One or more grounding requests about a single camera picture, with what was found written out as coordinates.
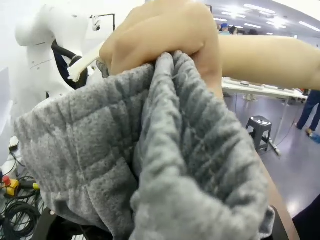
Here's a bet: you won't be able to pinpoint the person's right forearm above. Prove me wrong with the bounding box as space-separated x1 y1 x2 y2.
217 34 320 91

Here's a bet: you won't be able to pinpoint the long white work table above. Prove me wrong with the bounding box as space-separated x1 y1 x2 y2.
221 76 309 101

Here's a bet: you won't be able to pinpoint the white pants drawstring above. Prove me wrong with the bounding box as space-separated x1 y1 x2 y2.
67 41 106 83

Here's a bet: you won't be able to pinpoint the yellow emergency stop box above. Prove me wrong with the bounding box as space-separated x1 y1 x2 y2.
0 174 21 199

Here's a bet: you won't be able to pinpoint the person's right hand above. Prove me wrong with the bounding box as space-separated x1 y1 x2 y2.
99 0 223 98

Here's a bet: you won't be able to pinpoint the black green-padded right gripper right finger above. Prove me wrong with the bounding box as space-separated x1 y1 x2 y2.
271 205 288 240

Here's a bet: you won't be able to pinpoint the yellow-handled black tool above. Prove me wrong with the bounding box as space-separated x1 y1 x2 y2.
19 181 41 191

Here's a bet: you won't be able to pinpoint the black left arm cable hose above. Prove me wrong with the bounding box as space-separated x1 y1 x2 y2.
51 39 89 91

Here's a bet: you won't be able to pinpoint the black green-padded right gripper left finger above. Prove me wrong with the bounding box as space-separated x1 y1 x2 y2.
31 206 83 240

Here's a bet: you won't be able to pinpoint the grey plastic stool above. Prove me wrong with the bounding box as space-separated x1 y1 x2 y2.
245 115 273 153

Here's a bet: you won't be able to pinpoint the black coiled floor cables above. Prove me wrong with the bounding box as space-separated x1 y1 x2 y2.
0 194 43 240

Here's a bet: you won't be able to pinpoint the person in black t-shirt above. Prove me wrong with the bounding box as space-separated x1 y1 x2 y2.
291 194 320 240

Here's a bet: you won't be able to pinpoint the grey training pants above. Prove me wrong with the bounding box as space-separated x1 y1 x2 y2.
13 51 276 240

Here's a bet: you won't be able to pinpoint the person in blue trousers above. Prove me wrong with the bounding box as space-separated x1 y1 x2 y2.
294 88 320 138

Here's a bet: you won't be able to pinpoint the white camera on black stand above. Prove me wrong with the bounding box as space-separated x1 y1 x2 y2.
89 13 116 33

